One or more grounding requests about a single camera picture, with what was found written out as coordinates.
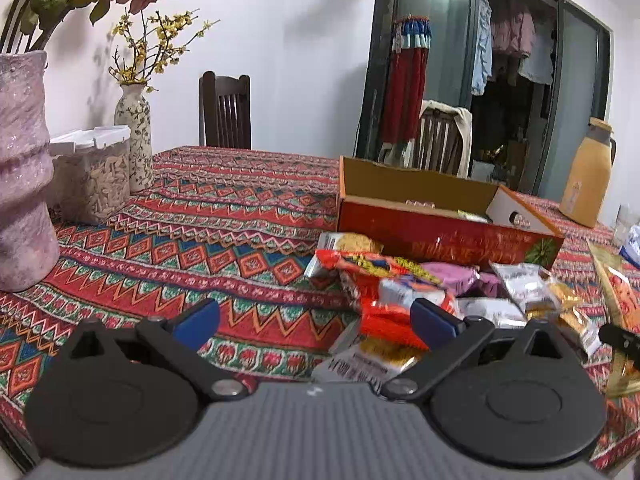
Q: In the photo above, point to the pile of snack packets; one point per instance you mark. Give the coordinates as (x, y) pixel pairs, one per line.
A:
(530, 285)

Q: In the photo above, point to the pink hanging clothes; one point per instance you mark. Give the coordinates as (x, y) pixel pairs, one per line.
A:
(512, 30)

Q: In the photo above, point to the pink snack pouch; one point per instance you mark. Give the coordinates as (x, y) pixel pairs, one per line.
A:
(487, 284)
(450, 277)

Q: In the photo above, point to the clear drinking glass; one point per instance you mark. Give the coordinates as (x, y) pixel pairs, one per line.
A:
(625, 215)

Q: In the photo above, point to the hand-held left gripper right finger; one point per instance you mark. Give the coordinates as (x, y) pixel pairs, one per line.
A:
(432, 322)

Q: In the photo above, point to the chair with draped cloth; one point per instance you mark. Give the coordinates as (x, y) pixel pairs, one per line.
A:
(462, 125)

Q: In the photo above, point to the red cardboard box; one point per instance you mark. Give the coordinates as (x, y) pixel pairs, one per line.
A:
(450, 245)

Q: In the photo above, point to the wooden chair with slats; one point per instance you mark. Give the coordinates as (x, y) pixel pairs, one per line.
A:
(440, 140)

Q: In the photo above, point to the large pink vase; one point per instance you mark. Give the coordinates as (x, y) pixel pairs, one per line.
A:
(22, 185)

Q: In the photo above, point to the white hanging garment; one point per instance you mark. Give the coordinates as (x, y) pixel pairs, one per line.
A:
(537, 65)

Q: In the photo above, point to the dark wooden chair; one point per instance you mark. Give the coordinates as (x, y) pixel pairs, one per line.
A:
(225, 82)

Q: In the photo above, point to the dark framed glass door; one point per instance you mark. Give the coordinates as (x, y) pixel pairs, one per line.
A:
(450, 35)

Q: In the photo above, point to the yellow flower branches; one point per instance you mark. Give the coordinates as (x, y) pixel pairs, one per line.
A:
(167, 35)

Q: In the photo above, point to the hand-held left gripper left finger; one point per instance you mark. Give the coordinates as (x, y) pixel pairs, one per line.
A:
(197, 322)

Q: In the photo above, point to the tan thermos jug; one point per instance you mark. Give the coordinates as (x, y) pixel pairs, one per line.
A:
(585, 175)

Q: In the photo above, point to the clear seed container white lid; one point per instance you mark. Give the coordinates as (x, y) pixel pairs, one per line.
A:
(90, 185)

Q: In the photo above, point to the red hanging fabric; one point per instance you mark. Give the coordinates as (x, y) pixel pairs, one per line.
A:
(405, 90)

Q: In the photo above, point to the small leaf-patterned vase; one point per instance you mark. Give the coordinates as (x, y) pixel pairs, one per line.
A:
(135, 140)

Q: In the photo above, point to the red patterned tablecloth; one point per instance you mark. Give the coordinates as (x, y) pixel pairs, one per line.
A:
(200, 240)

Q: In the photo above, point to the large gold snack bag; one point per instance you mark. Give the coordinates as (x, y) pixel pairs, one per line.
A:
(622, 285)

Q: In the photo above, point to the blue white tissue pack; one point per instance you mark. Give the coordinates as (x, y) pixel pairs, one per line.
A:
(632, 250)

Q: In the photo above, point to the red orange snack bag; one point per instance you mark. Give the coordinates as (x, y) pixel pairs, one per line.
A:
(380, 265)

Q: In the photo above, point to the light blue hanging shirt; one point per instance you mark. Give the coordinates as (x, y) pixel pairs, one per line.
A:
(481, 40)

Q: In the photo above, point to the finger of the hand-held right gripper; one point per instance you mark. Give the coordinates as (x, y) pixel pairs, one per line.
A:
(622, 338)

